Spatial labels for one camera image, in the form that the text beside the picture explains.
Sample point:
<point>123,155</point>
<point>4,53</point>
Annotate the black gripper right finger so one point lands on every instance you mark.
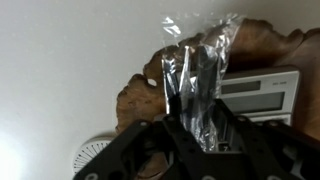
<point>266,150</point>

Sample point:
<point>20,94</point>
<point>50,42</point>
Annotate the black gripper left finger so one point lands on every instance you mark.
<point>160,150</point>

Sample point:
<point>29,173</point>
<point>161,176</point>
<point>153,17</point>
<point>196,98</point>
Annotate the clear packet of black cutlery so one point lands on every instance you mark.
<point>196,83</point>

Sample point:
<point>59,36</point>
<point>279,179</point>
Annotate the live-edge wooden tray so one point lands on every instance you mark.
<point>256,46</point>

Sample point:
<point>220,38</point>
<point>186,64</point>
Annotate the grey desk calculator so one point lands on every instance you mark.
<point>263,90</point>

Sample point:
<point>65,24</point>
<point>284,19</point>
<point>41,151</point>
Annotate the white round slotted disc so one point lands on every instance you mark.
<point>88,151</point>

